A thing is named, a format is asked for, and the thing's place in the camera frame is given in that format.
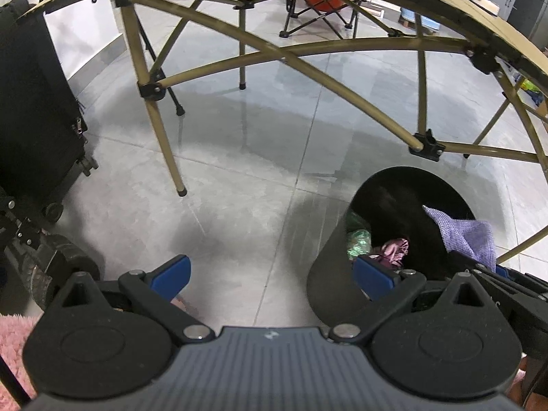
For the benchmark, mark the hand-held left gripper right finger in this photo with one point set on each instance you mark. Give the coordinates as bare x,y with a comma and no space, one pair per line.
372,280

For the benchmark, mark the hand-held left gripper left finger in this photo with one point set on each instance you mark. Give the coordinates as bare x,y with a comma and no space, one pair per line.
173,276

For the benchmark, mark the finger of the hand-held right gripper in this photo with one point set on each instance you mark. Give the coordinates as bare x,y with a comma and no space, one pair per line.
509,280

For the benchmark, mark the pink satin cloth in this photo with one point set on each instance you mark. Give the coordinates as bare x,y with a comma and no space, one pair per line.
391,250

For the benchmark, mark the black round bin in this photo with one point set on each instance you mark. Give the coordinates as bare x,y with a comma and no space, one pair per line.
332,274

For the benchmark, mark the purple cloth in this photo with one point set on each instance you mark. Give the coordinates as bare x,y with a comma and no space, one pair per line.
466,235

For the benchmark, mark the green shiny wrapper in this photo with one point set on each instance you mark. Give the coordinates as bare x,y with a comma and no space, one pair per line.
359,239

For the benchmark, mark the black hand trolley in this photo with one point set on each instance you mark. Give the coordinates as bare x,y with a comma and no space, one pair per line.
64,261

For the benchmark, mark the black tripod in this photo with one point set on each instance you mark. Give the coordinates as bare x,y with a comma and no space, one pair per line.
180,109

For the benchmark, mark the pink fluffy fabric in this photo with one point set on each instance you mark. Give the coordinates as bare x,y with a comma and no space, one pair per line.
13,342

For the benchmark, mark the green plastic bag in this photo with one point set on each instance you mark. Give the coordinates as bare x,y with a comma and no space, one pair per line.
530,85

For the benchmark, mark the black suitcase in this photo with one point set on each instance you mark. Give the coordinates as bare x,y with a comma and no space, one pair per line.
34,115

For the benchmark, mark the blue pet water feeder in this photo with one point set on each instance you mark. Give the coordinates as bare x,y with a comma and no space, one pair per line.
428,23

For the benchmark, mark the black folding camp chair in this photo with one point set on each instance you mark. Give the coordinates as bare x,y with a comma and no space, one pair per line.
325,0

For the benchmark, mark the tan folding table frame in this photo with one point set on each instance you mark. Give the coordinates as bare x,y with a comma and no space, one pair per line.
165,137

